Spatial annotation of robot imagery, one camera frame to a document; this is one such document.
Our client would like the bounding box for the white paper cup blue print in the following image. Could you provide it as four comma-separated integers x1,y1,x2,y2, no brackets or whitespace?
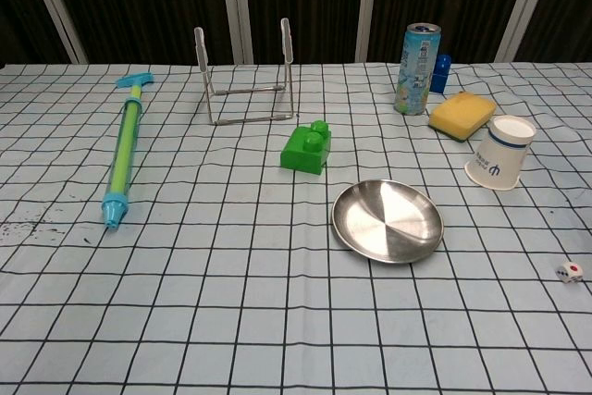
463,114,538,191

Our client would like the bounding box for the white die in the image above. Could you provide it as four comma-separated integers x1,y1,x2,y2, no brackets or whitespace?
556,261,584,285

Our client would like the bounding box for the stainless steel plate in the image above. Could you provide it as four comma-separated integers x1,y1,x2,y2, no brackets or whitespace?
331,179,445,265

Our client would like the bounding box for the green toy building block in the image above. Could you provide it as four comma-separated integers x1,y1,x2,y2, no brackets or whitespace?
279,119,333,176

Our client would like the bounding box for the checkered light blue tablecloth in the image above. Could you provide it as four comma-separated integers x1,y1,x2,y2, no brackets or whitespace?
0,61,592,395

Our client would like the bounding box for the light blue drink can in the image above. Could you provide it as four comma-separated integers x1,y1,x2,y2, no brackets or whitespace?
393,22,442,117

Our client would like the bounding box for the blue green water squirter toy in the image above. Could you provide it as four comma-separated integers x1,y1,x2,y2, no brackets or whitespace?
101,71,156,231

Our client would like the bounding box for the yellow sponge green underside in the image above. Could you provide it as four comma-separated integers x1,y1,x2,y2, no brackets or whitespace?
427,92,498,143

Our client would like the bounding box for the blue toy building block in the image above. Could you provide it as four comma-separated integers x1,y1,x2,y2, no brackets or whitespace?
428,53,452,94

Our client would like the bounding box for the metal wire stand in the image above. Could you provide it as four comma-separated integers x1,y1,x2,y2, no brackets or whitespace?
193,18,296,127

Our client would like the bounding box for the white partition frame post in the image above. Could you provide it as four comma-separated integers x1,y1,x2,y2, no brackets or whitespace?
20,0,90,65
218,0,254,65
495,0,549,63
354,0,393,63

